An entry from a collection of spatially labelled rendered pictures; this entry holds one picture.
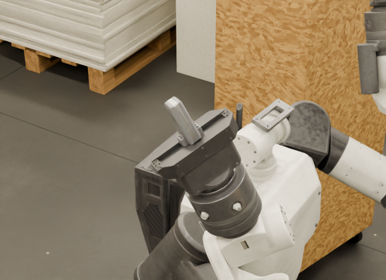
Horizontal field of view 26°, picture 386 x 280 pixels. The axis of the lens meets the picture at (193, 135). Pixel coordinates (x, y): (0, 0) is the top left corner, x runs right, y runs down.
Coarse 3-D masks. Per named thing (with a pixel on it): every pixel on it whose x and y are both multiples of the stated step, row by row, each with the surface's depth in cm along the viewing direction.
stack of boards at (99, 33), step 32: (0, 0) 458; (32, 0) 442; (64, 0) 430; (96, 0) 420; (128, 0) 437; (160, 0) 466; (0, 32) 471; (32, 32) 456; (64, 32) 443; (96, 32) 428; (128, 32) 448; (160, 32) 473; (32, 64) 468; (96, 64) 441; (128, 64) 472
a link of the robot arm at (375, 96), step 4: (380, 88) 165; (380, 92) 165; (384, 92) 165; (372, 96) 167; (376, 96) 165; (380, 96) 165; (384, 96) 166; (376, 100) 166; (380, 100) 165; (384, 100) 165; (376, 104) 167; (380, 104) 165; (384, 104) 165; (380, 108) 166; (384, 108) 165; (384, 112) 166
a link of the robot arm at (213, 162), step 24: (216, 120) 110; (168, 144) 110; (192, 144) 107; (216, 144) 107; (168, 168) 106; (192, 168) 107; (216, 168) 109; (240, 168) 113; (192, 192) 109; (216, 192) 110; (240, 192) 110; (216, 216) 111
